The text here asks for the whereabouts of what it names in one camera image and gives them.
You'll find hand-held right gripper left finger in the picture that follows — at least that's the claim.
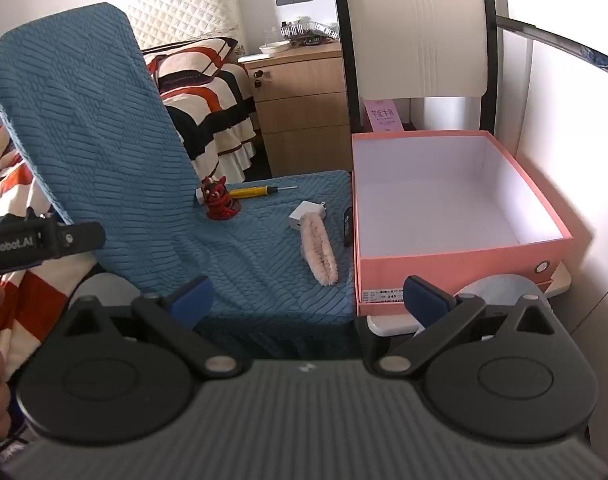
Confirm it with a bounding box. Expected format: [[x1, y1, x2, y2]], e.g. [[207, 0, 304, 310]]
[[64, 276, 247, 379]]

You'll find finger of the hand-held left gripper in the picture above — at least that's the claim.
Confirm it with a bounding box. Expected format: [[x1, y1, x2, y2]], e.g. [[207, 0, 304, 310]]
[[58, 221, 106, 260]]

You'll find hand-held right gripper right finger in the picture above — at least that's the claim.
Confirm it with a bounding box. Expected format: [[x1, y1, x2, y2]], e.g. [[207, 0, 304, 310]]
[[366, 275, 557, 379]]

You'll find red figurine toy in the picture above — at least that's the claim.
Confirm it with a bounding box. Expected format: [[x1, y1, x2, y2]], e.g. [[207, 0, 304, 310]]
[[204, 176, 242, 222]]

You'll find orange box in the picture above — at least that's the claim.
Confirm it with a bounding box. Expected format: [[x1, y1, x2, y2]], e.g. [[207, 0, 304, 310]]
[[351, 130, 575, 317]]

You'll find yellow handle screwdriver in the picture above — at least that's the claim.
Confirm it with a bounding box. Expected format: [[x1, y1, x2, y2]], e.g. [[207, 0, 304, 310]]
[[227, 185, 299, 199]]

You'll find white charger plug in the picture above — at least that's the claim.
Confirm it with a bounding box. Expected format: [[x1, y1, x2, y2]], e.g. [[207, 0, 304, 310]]
[[288, 200, 329, 231]]

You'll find blue knitted cloth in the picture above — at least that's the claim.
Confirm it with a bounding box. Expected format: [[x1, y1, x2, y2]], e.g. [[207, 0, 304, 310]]
[[0, 2, 357, 361]]

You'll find striped bedspread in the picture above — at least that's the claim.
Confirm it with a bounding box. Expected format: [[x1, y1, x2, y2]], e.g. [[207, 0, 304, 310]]
[[0, 62, 257, 376]]

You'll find pink milk carton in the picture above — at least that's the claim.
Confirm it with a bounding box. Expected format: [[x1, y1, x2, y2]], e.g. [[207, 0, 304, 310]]
[[364, 97, 405, 133]]

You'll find striped pillow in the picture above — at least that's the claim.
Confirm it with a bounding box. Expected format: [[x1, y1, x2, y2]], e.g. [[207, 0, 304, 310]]
[[143, 36, 241, 83]]

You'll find wooden nightstand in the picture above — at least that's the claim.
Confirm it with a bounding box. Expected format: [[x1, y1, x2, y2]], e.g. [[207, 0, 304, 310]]
[[238, 40, 355, 178]]

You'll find cream quilted headboard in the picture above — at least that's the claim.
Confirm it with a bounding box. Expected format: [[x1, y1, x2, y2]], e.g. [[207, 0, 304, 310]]
[[126, 0, 247, 56]]

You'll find white black framed chair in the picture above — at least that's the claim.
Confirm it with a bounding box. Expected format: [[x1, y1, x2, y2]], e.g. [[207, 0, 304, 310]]
[[329, 0, 572, 337]]

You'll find clear plastic tray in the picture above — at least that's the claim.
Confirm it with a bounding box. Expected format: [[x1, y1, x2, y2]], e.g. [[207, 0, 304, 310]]
[[280, 16, 341, 45]]

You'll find curved black rail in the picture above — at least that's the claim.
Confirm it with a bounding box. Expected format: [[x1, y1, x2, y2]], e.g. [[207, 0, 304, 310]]
[[498, 14, 608, 82]]

